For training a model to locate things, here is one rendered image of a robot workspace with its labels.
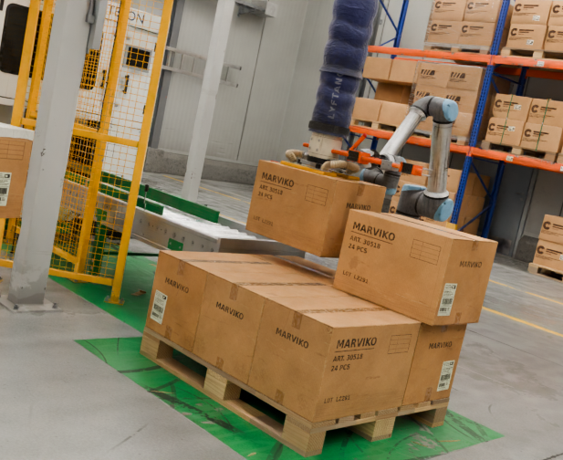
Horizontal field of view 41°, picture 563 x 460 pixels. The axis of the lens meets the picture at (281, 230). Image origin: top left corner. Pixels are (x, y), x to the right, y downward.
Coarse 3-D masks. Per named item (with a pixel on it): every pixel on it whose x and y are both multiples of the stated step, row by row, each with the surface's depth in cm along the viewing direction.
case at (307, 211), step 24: (264, 168) 413; (288, 168) 399; (264, 192) 412; (288, 192) 398; (312, 192) 386; (336, 192) 376; (360, 192) 388; (384, 192) 401; (264, 216) 411; (288, 216) 397; (312, 216) 385; (336, 216) 380; (288, 240) 396; (312, 240) 384; (336, 240) 384
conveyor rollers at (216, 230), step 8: (128, 192) 582; (168, 208) 534; (168, 216) 501; (176, 216) 506; (184, 216) 512; (192, 216) 517; (184, 224) 478; (192, 224) 483; (200, 224) 498; (208, 224) 503; (216, 224) 509; (208, 232) 469; (216, 232) 474; (224, 232) 479; (232, 232) 484
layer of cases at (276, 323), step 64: (192, 256) 376; (256, 256) 415; (192, 320) 355; (256, 320) 324; (320, 320) 299; (384, 320) 323; (256, 384) 321; (320, 384) 296; (384, 384) 327; (448, 384) 365
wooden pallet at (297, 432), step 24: (144, 336) 380; (168, 360) 375; (192, 384) 352; (216, 384) 339; (240, 384) 328; (240, 408) 331; (408, 408) 344; (432, 408) 359; (288, 432) 306; (312, 432) 299; (360, 432) 334; (384, 432) 335
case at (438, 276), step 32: (352, 224) 366; (384, 224) 352; (416, 224) 360; (352, 256) 365; (384, 256) 351; (416, 256) 339; (448, 256) 328; (480, 256) 346; (352, 288) 364; (384, 288) 351; (416, 288) 338; (448, 288) 333; (480, 288) 354; (448, 320) 340
